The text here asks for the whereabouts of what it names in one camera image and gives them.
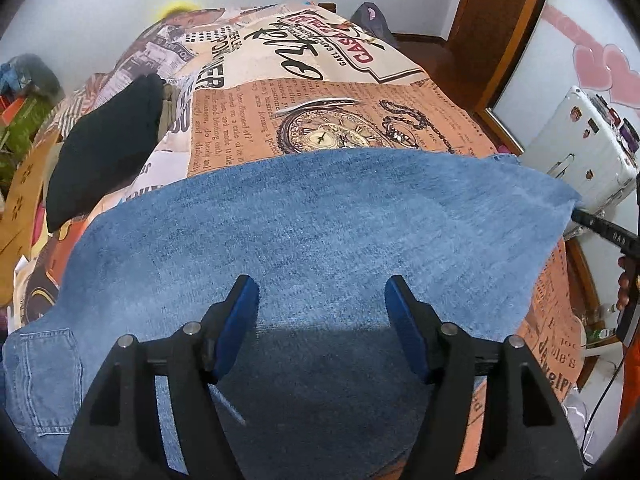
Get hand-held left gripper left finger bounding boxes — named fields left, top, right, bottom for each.
left=59, top=274, right=261, bottom=480

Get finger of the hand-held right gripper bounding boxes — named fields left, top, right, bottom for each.
left=571, top=209, right=640, bottom=257

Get khaki folded garment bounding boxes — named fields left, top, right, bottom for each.
left=157, top=82, right=181, bottom=141

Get person's right hand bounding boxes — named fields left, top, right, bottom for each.
left=616, top=256, right=637, bottom=312

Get dark grey bag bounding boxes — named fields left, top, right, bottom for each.
left=350, top=2, right=401, bottom=48

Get grey blue cloth bundle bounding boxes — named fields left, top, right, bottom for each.
left=0, top=55, right=65, bottom=98

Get pink heart wall decoration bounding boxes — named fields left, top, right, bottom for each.
left=545, top=5, right=640, bottom=106

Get white suitcase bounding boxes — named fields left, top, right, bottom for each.
left=520, top=86, right=640, bottom=221

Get wooden door frame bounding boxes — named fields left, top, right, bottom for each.
left=445, top=0, right=558, bottom=156

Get wooden bed frame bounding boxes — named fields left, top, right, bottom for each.
left=392, top=32, right=452, bottom=55

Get printed blanket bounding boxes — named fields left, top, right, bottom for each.
left=10, top=2, right=583, bottom=406

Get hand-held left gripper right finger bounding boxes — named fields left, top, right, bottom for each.
left=384, top=275, right=586, bottom=480

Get blue denim pants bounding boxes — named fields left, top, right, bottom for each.
left=2, top=147, right=583, bottom=476

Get black cable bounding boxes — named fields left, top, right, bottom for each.
left=582, top=345, right=632, bottom=463

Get black folded garment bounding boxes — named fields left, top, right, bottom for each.
left=46, top=74, right=166, bottom=233

